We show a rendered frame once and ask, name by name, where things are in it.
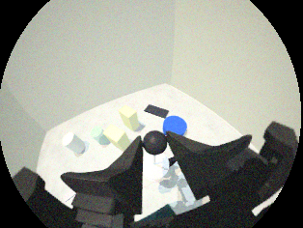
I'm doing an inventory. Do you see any blue flat cylinder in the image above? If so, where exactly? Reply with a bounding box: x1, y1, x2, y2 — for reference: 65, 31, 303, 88
162, 117, 187, 136

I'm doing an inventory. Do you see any glass coffee plunger press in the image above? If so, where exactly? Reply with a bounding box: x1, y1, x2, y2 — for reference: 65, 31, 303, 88
143, 130, 177, 181

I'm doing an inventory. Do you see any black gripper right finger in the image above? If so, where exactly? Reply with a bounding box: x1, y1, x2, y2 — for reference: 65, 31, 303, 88
166, 129, 253, 200

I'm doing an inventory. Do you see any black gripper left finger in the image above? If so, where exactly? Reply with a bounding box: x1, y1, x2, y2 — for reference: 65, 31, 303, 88
61, 134, 144, 214

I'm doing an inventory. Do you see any white flat bar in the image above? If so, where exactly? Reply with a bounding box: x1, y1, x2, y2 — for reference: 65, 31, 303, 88
63, 189, 75, 201

